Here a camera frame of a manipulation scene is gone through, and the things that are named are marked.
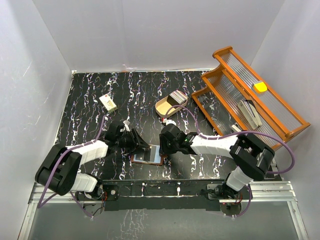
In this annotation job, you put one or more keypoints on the yellow sticky note block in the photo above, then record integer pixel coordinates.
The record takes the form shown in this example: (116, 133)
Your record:
(260, 87)

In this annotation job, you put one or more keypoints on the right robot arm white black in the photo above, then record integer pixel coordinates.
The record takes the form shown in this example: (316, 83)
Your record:
(251, 155)

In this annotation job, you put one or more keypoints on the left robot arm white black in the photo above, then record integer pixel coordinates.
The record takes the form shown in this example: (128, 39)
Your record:
(59, 170)

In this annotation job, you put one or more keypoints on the large grey black stapler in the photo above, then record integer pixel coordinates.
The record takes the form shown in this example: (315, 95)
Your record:
(250, 113)

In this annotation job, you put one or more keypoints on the aluminium frame profile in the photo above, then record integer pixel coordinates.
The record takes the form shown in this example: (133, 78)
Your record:
(271, 214)

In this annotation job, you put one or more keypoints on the orange wooden tiered rack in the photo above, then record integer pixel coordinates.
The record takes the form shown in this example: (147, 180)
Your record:
(234, 94)

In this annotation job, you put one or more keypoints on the beige oval plastic tray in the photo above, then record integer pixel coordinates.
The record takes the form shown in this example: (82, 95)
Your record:
(164, 109)

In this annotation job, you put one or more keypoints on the black base rail with mounts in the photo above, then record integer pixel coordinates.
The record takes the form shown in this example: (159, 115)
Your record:
(188, 194)

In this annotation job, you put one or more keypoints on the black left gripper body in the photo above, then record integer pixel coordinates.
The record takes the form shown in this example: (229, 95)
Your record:
(126, 141)

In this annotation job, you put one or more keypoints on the small white stapler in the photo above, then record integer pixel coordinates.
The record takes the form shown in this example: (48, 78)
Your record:
(235, 128)

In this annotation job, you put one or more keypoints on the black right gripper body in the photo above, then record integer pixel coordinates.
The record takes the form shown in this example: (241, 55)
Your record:
(168, 147)

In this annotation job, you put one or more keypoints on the white staples box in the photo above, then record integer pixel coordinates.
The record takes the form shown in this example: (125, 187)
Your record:
(108, 103)

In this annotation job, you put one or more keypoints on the orange leather card holder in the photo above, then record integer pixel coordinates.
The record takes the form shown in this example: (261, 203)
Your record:
(157, 164)

